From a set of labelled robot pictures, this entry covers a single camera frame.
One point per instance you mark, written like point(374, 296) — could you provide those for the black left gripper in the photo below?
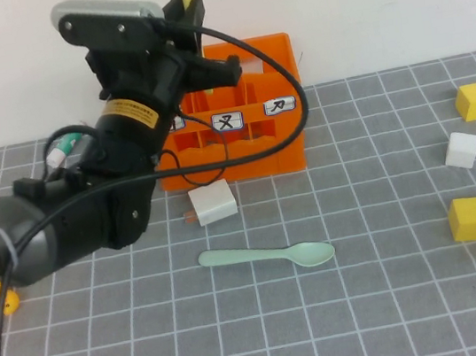
point(137, 72)

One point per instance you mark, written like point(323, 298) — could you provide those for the mint green plastic spoon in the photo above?
point(312, 254)

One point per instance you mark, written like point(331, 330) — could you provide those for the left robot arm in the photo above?
point(50, 242)

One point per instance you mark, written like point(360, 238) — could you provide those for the orange plastic cutlery crate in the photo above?
point(262, 161)

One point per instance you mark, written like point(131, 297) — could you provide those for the white label spoon character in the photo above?
point(178, 124)

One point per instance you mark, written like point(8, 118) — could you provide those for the white label fork character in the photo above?
point(227, 121)

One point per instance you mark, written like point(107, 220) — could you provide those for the white label knife character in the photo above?
point(280, 106)

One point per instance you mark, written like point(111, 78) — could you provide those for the white power adapter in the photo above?
point(215, 204)

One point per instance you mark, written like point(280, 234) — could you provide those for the white green glue stick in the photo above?
point(65, 146)

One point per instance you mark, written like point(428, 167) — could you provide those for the yellow cube block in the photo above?
point(475, 102)
point(470, 219)

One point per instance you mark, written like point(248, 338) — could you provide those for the white cube block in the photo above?
point(461, 151)

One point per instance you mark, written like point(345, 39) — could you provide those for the grey checked tablecloth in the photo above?
point(373, 301)

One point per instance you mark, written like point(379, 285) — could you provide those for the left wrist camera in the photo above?
point(105, 10)

